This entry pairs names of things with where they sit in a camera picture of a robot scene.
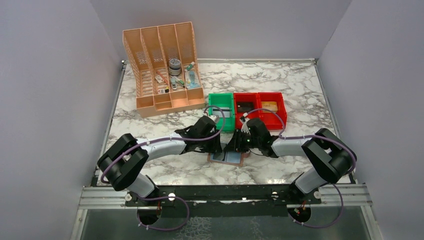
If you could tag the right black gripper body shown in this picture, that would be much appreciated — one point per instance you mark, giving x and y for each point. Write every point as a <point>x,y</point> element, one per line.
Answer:
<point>237,142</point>

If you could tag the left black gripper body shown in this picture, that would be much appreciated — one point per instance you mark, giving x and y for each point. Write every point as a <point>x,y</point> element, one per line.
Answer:
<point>215,144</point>

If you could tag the green plastic bin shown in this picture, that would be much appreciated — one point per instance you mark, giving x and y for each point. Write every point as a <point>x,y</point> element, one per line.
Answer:
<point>223,100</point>

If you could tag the black VIP credit card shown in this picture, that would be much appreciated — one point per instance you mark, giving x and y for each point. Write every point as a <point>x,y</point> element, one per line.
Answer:
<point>244,107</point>

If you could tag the red plastic double bin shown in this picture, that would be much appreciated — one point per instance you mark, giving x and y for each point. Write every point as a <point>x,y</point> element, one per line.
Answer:
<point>272,120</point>

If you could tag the orange plastic file organizer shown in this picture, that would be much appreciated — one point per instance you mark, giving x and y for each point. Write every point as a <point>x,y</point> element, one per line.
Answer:
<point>149,50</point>

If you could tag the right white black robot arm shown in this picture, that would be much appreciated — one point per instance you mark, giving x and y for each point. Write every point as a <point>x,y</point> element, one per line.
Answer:
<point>330,158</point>

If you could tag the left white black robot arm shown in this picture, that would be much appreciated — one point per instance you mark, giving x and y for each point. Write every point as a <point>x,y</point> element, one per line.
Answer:
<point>122,163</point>

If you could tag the grey card in green bin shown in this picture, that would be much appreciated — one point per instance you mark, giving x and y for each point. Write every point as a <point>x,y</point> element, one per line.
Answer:
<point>224,112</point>

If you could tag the gold card box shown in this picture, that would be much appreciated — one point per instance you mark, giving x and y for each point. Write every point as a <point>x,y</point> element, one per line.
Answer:
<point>270,105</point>

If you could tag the blue packaged item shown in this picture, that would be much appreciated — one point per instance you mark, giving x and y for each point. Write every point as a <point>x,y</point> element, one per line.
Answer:
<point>191,80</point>

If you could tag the green marker pen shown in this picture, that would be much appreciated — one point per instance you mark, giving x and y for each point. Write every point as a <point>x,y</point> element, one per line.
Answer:
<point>180,82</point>

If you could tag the green white glue tube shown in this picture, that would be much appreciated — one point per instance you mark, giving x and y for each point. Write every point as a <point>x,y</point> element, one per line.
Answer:
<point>190,66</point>

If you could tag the small round tin can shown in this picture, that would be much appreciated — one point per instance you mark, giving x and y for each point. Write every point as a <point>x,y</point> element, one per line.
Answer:
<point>174,67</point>

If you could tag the red white small packet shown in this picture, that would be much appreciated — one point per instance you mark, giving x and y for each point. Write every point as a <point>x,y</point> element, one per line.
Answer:
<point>161,79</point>

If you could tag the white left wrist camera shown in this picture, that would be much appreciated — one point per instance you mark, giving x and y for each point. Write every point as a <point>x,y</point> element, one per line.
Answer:
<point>214,118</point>

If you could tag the black metal base rail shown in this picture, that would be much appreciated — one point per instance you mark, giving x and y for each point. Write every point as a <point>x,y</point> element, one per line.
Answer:
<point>278,193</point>

